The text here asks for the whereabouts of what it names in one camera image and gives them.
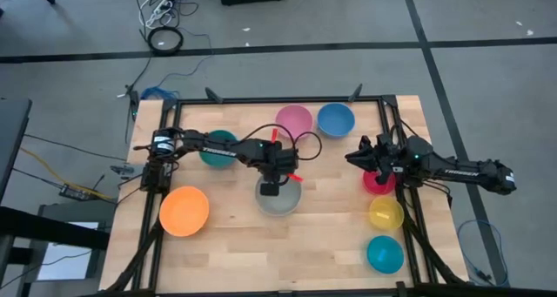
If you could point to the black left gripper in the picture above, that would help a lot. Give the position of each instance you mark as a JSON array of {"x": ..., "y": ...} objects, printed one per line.
[{"x": 283, "y": 157}]

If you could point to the green bowl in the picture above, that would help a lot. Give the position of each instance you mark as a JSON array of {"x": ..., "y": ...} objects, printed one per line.
[{"x": 215, "y": 159}]

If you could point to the small yellow translucent bowl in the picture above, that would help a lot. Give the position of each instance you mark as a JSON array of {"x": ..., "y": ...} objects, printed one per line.
[{"x": 386, "y": 213}]

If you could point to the pink bowl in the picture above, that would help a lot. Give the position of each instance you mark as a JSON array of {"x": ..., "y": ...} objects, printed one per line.
[{"x": 293, "y": 118}]

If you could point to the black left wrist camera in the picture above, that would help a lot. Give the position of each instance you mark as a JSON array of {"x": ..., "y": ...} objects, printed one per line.
[{"x": 270, "y": 189}]

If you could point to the orange bowl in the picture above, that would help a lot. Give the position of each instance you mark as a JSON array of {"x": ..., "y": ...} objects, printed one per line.
[{"x": 184, "y": 211}]

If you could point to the white power strip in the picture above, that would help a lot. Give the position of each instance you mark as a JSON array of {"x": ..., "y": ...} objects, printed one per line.
[{"x": 159, "y": 7}]

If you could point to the small teal translucent bowl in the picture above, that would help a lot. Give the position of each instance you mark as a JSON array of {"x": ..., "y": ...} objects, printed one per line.
[{"x": 385, "y": 254}]

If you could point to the blue bowl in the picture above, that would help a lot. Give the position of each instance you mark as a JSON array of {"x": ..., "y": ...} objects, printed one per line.
[{"x": 335, "y": 119}]

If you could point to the pale grey bowl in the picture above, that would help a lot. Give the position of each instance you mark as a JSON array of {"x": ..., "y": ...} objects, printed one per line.
[{"x": 278, "y": 206}]

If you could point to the dark desk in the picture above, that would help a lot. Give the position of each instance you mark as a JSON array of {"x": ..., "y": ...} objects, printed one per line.
[{"x": 13, "y": 131}]

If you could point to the grey cabinet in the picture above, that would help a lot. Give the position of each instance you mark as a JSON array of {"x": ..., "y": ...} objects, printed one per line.
[{"x": 69, "y": 245}]

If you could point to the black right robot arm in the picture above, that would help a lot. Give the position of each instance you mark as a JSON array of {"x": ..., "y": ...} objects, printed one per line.
[{"x": 461, "y": 171}]

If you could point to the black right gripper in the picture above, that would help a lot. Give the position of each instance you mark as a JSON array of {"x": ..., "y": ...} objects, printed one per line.
[{"x": 383, "y": 155}]

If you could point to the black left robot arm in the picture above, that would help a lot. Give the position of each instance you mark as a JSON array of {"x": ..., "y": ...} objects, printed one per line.
[{"x": 217, "y": 151}]

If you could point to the small pinkish-red translucent bowl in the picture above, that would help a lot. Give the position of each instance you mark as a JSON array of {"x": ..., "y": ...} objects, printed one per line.
[{"x": 372, "y": 185}]

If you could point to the black aluminium frame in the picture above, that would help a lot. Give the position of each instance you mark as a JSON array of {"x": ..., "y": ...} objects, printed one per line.
[{"x": 283, "y": 100}]

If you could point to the grey clamp bracket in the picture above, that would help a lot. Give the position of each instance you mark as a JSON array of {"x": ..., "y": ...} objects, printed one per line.
[{"x": 124, "y": 170}]

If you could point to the small electronics box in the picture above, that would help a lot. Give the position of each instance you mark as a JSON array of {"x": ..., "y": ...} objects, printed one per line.
[{"x": 76, "y": 193}]

